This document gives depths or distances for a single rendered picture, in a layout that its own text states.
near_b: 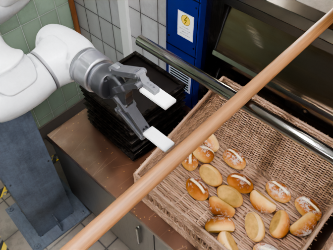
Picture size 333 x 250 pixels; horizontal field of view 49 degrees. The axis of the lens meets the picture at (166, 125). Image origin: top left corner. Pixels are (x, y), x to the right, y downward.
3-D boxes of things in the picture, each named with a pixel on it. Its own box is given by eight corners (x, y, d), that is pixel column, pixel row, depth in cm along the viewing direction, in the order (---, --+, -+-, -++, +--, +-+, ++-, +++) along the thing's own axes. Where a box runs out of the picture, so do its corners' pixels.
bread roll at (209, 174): (213, 192, 130) (220, 190, 134) (223, 177, 128) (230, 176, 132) (194, 173, 135) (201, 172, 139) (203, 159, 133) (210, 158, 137)
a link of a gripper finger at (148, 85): (141, 79, 72) (140, 67, 69) (159, 92, 69) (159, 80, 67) (136, 83, 71) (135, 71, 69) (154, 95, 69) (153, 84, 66)
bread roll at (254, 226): (247, 243, 118) (257, 246, 121) (262, 236, 114) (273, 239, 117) (240, 215, 124) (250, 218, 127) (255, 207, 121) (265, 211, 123)
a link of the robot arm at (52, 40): (107, 69, 91) (65, 99, 86) (69, 41, 98) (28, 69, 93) (97, 35, 83) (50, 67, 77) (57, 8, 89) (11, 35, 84)
